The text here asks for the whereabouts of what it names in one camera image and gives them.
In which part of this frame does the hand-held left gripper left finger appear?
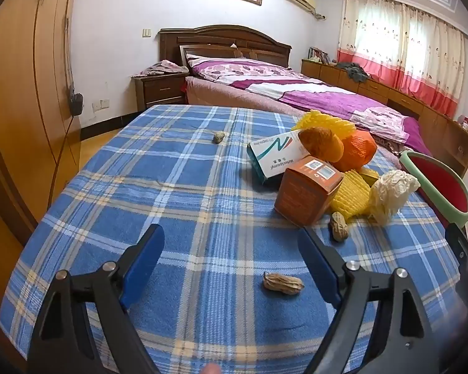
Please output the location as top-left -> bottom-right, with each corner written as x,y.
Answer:
27,224 -> 165,374

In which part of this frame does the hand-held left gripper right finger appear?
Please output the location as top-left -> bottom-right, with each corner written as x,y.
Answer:
297,227 -> 443,374

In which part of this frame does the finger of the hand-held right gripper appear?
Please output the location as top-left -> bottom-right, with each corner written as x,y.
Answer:
444,223 -> 468,281

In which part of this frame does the green rimmed red bin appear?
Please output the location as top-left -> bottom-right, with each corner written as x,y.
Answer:
399,150 -> 468,228

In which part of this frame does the white teal medicine box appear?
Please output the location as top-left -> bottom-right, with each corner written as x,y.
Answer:
246,129 -> 310,185

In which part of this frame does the orange cardboard box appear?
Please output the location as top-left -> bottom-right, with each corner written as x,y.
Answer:
274,156 -> 344,227

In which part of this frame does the blue plaid blanket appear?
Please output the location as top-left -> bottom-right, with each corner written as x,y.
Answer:
0,104 -> 462,374

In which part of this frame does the yellow foam net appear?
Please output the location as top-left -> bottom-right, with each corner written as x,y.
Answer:
292,110 -> 357,137
327,167 -> 379,221

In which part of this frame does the cream crumpled foam net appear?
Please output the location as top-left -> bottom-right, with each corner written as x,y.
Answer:
368,169 -> 421,226

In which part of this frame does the low wooden cabinet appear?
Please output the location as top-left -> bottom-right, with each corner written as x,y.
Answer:
301,59 -> 468,178

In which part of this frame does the wooden nightstand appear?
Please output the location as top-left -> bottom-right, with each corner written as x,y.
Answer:
131,71 -> 190,113

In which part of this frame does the purple floral duvet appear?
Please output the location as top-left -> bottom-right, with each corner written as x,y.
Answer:
185,52 -> 433,156

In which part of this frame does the black power adapter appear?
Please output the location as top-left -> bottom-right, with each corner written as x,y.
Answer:
68,93 -> 84,115

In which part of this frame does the mauve bedspread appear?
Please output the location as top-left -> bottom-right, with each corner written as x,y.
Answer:
184,76 -> 402,156

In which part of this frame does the pink floral cloth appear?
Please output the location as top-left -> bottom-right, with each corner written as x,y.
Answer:
132,60 -> 190,79

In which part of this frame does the wooden wardrobe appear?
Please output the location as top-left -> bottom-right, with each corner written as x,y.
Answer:
0,0 -> 83,246

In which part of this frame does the pink white curtain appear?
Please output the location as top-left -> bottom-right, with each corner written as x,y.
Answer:
337,0 -> 468,119

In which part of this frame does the grey cloth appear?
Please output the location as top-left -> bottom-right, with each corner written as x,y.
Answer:
337,61 -> 369,83

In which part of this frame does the row of books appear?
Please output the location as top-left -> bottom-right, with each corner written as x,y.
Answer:
307,47 -> 330,65

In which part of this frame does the wooden bed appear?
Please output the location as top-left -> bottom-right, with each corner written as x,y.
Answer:
158,24 -> 433,156

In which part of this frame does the black cable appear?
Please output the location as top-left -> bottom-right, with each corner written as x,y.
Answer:
52,113 -> 76,193

